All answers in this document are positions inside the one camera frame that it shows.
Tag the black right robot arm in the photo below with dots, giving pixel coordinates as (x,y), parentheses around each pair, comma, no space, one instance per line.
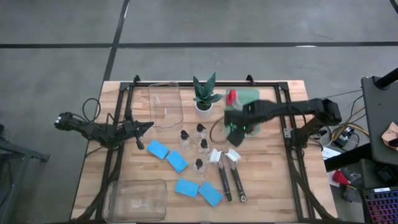
(295,107)

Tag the grey metal stand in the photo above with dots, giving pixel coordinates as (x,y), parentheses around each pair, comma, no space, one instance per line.
(18,152)

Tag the clear plastic bin rounded corners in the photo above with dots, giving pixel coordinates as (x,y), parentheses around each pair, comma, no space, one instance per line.
(136,202)

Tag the green translucent plastic bin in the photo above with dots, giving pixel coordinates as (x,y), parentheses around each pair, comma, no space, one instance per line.
(248,93)

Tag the blue sponge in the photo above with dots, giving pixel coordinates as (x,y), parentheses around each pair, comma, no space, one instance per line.
(186,188)
(158,149)
(210,194)
(177,161)

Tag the small red bag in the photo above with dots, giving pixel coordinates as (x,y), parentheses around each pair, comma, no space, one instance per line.
(339,178)

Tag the black metal table frame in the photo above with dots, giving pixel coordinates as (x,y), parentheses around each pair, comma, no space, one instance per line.
(202,84)

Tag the black equipment stand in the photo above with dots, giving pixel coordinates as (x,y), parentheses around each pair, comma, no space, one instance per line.
(377,124)

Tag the red dish brush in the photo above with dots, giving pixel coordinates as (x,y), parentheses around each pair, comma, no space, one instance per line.
(231,96)

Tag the clear soap dispenser black pump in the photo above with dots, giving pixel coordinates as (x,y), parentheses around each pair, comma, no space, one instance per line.
(201,127)
(199,162)
(204,143)
(185,134)

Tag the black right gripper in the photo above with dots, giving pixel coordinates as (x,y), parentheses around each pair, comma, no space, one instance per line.
(239,118)

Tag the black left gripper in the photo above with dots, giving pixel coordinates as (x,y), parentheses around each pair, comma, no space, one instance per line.
(129,128)

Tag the backlit computer keyboard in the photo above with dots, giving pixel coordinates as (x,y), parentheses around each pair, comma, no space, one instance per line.
(384,207)

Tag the brown cardboard box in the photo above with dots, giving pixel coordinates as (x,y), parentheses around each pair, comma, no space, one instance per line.
(392,133)

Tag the white paper sheet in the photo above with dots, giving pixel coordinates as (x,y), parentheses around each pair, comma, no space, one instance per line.
(329,153)

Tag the green plant in white pot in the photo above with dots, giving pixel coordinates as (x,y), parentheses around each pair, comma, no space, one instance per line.
(203,93)

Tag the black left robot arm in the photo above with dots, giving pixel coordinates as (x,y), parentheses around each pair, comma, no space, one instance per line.
(93,129)

